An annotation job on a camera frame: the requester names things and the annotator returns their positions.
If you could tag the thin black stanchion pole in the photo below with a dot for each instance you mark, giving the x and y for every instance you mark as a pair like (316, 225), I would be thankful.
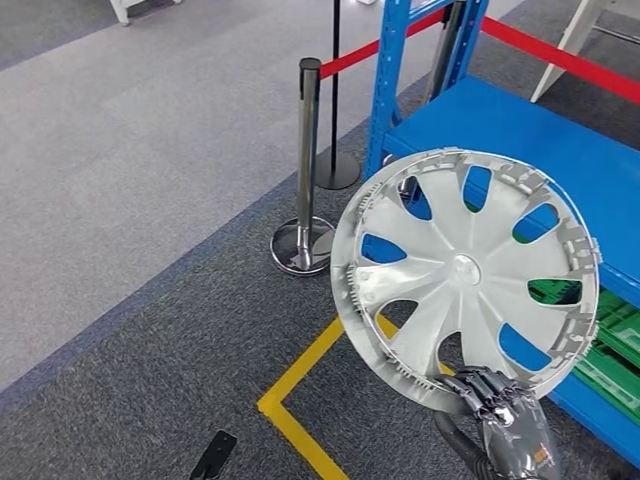
(336, 79)

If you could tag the white furniture leg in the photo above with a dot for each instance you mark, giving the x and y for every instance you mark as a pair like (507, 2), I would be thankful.
(122, 10)

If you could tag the short red barrier belt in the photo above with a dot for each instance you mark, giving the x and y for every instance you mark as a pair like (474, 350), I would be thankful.
(375, 46)

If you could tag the chrome stanchion with round base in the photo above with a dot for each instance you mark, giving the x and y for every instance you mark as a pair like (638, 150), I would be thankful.
(306, 166)

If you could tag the silver wheel hubcap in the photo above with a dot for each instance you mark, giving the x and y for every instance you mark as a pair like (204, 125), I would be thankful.
(465, 272)

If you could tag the white desk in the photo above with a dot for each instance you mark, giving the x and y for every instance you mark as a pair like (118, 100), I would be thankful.
(570, 40)

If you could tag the clear plastic film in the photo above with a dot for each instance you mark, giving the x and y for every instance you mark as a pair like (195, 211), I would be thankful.
(515, 430)

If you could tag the blue metal shelf rack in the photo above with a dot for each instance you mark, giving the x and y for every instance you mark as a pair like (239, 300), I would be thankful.
(525, 132)

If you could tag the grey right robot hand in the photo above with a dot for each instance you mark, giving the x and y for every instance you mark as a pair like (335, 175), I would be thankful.
(520, 437)

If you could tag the long red barrier belt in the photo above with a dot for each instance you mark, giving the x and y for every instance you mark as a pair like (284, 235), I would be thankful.
(560, 60)

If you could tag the yellow floor tape square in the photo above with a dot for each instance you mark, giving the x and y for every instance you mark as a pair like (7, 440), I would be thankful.
(300, 378)

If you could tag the green plastic crate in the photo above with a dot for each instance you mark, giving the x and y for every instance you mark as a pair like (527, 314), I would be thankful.
(620, 324)
(615, 384)

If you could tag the dark flat robot plate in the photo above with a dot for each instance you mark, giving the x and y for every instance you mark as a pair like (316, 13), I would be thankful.
(212, 457)

